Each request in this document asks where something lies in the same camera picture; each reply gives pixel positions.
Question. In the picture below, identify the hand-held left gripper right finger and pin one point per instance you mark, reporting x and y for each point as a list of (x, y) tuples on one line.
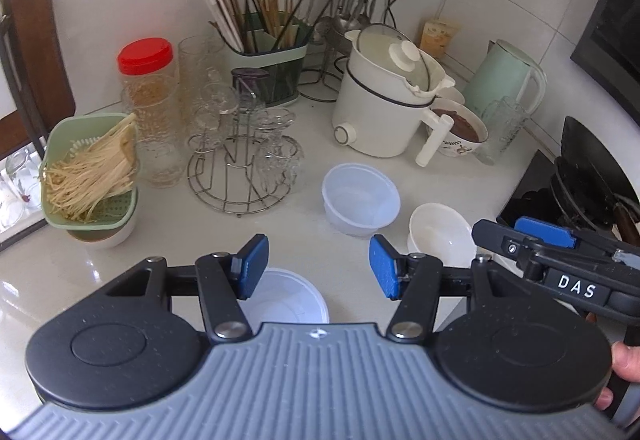
[(382, 267)]

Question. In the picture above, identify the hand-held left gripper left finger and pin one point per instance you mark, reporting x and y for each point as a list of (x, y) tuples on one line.
[(252, 265)]

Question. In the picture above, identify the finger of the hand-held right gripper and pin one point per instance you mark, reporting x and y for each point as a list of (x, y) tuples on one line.
[(545, 229)]

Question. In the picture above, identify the plain white ceramic bowl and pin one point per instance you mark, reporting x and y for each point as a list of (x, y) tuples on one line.
[(435, 232)]

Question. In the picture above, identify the person's right hand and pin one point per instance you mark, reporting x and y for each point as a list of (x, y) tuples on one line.
[(627, 360)]

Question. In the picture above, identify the black stove top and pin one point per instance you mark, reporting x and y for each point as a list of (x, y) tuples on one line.
[(530, 185)]

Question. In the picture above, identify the black wok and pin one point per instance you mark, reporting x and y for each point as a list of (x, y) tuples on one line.
[(590, 160)]

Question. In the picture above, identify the textured glass mug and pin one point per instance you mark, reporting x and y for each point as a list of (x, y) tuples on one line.
[(500, 130)]

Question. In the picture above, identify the patterned bowl with brown food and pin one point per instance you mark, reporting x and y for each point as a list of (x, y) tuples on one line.
[(467, 147)]

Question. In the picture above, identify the textured upturned glass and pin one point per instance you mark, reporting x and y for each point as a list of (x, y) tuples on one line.
[(280, 155)]

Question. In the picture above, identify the stacked clear glass cups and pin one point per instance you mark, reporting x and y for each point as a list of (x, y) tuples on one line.
[(155, 155)]

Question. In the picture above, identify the white electric cooking pot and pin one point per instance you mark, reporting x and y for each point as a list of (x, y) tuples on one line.
[(370, 120)]

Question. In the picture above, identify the green plastic colander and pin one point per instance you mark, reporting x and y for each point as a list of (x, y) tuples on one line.
[(107, 212)]

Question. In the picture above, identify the white bowl under colander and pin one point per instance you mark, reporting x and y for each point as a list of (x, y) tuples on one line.
[(100, 237)]

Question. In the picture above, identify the pale green electric kettle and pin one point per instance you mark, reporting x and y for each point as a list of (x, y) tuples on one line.
[(500, 75)]

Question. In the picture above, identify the small white bowl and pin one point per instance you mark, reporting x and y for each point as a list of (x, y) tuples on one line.
[(452, 94)]

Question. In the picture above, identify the clear upturned glass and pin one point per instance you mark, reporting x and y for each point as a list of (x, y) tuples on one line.
[(217, 100)]

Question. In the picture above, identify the purple tinted glass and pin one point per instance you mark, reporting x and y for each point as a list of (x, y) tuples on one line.
[(247, 80)]

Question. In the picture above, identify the green chopstick holder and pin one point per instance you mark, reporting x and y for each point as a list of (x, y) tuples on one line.
[(280, 80)]

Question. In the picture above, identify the bundle of pale noodles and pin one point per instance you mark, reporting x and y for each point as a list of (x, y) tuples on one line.
[(85, 175)]

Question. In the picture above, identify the tall clear glass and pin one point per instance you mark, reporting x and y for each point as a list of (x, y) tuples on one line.
[(195, 65)]

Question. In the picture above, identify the yellow packet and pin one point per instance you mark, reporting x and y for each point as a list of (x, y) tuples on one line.
[(439, 37)]

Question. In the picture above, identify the black kitchen appliance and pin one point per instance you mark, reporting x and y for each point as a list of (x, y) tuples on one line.
[(615, 20)]

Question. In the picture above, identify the red-lidded glass jar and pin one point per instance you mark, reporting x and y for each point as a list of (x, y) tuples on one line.
[(145, 55)]

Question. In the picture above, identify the clear drinking glass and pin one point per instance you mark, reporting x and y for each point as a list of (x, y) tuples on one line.
[(20, 164), (11, 202)]

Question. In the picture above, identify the bundle of chopsticks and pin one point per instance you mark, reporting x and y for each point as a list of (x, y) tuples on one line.
[(235, 10)]

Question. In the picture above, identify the brown wooden cutting board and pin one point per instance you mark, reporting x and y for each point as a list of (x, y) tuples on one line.
[(30, 20)]

